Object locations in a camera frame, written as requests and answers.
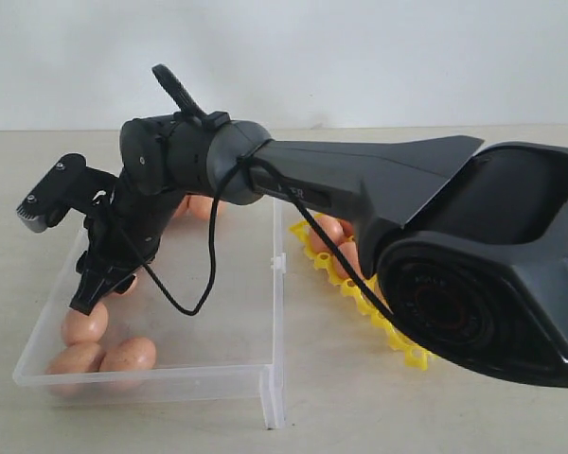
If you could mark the yellow plastic egg tray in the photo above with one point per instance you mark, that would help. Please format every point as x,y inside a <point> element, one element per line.
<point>414,356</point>

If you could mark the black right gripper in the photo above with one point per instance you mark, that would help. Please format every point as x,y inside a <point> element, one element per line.
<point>114,253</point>

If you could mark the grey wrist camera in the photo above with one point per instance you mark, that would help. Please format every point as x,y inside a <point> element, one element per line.
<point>69,184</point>

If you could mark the clear plastic tray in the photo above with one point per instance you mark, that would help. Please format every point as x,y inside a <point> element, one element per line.
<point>212,303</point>

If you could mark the brown egg fourth row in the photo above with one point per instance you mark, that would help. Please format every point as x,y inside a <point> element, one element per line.
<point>125,287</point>

